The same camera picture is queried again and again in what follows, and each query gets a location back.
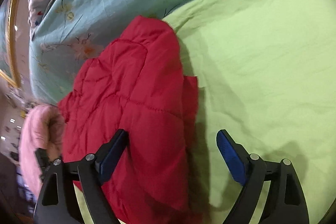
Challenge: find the red puffer jacket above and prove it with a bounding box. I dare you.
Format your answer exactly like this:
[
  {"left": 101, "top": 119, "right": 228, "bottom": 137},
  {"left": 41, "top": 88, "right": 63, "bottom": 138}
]
[{"left": 58, "top": 16, "right": 202, "bottom": 223}]

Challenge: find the pink sleeve left forearm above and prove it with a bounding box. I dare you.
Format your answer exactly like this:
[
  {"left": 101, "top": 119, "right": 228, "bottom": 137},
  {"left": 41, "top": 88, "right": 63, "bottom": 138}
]
[{"left": 19, "top": 104, "right": 65, "bottom": 198}]

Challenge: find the left hand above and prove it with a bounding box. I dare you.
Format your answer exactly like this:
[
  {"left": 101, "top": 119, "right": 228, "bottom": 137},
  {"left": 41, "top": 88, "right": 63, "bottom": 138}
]
[{"left": 47, "top": 135, "right": 63, "bottom": 161}]

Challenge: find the lime green bed sheet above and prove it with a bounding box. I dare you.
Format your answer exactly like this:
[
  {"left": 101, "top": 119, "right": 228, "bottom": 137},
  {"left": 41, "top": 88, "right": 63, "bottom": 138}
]
[{"left": 165, "top": 0, "right": 335, "bottom": 223}]

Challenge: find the gold picture frame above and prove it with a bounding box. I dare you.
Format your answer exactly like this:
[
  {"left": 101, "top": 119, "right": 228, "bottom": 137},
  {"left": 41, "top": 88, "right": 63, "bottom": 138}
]
[{"left": 1, "top": 0, "right": 21, "bottom": 89}]

